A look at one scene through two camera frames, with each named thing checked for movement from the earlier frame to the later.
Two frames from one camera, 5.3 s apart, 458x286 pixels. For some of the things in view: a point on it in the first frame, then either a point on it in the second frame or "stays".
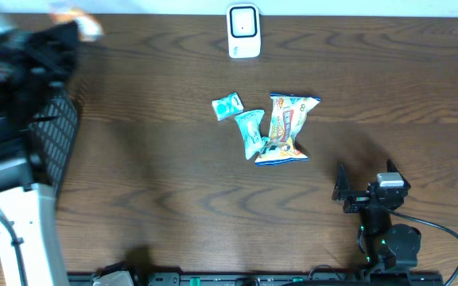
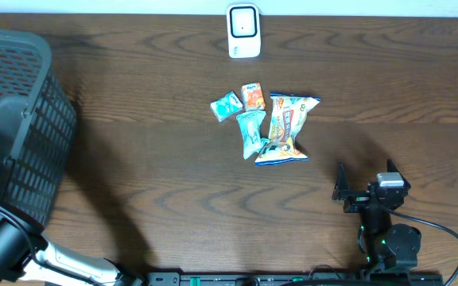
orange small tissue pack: (89, 26) -> (253, 95)
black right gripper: (362, 199) stays
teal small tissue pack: (227, 106) stays
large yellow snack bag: (287, 114) stays
